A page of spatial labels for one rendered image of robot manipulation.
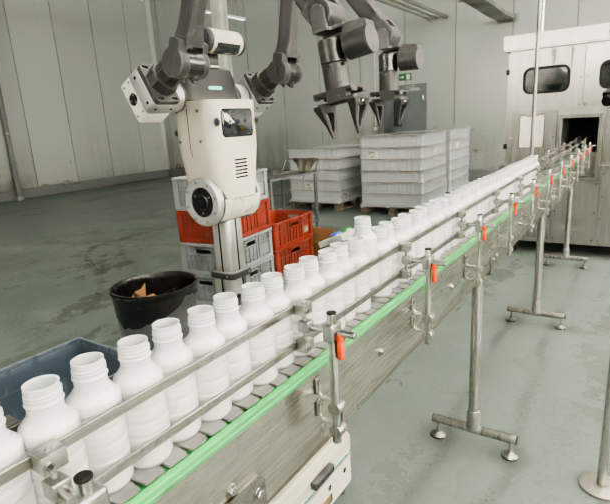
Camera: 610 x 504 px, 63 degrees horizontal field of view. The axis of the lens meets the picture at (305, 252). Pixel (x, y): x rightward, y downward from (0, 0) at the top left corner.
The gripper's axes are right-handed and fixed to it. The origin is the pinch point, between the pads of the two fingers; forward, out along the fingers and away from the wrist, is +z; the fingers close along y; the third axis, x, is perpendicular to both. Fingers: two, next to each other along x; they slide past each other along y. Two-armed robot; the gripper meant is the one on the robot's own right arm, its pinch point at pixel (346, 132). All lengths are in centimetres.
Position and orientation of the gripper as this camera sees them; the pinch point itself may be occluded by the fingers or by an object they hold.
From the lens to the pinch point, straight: 113.1
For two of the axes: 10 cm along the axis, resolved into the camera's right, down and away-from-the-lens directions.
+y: 8.1, -0.7, -5.8
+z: 1.9, 9.7, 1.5
